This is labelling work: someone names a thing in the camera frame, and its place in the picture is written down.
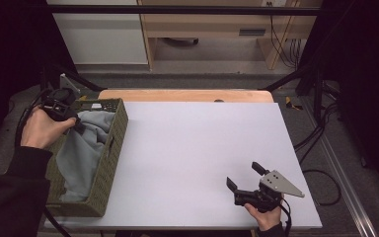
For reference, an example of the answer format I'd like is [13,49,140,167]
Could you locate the right hand-held gripper cable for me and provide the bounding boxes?
[279,197,293,237]

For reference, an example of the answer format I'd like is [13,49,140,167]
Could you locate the olive green woven basket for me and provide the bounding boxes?
[44,98,129,218]

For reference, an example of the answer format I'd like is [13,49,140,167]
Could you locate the person's left hand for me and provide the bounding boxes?
[20,105,77,151]

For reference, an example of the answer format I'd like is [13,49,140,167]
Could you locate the person's right hand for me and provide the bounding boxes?
[243,196,284,232]

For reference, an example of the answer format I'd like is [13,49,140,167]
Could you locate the wooden desk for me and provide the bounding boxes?
[137,0,324,71]

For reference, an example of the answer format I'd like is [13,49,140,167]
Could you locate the looped black floor cable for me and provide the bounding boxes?
[301,169,342,207]

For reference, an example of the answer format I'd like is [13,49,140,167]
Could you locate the aluminium floor rail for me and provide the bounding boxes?
[300,97,379,237]

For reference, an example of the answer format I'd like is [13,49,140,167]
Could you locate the yellow and black tool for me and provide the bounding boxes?
[284,96,305,112]

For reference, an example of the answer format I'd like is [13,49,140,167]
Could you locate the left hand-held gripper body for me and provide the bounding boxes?
[40,73,81,122]

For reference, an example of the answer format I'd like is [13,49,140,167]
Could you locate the black floor cables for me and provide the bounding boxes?
[293,100,341,166]

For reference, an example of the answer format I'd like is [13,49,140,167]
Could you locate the white cabinet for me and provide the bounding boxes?
[46,0,149,66]

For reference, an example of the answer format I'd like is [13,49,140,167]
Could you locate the black horizontal frame bar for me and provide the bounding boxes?
[45,4,324,17]

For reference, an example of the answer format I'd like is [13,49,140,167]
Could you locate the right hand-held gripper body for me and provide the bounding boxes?
[233,170,306,213]

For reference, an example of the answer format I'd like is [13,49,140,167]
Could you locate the black curtain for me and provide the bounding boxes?
[0,0,77,161]
[295,0,379,202]

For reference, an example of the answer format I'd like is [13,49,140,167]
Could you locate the bundle of hanging black cables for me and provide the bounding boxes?
[268,14,302,69]

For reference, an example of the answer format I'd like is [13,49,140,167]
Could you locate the grey cloth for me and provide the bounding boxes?
[55,110,116,202]

